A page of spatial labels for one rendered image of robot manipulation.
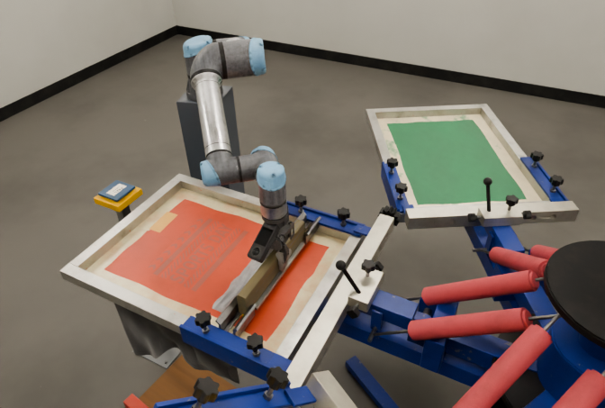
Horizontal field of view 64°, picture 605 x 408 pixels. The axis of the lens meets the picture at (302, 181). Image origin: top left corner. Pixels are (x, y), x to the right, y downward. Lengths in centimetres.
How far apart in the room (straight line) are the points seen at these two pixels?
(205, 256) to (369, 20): 394
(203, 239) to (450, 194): 93
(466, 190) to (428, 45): 328
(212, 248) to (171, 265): 14
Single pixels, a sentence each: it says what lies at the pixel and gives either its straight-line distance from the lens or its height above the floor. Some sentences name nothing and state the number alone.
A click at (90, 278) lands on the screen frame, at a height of 99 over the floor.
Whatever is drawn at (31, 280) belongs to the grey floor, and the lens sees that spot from 329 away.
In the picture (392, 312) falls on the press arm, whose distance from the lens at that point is 137.
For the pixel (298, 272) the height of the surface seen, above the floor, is 96.
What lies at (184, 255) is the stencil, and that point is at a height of 96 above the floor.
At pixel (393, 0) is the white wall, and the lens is 509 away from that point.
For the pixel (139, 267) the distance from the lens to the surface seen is 168.
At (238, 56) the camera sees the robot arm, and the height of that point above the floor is 152.
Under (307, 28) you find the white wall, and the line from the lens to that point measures 555.
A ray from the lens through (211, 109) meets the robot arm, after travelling 146.
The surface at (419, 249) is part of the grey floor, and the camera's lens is 307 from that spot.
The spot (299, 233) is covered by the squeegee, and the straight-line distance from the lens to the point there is 157.
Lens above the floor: 209
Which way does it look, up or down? 36 degrees down
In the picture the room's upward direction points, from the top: 2 degrees counter-clockwise
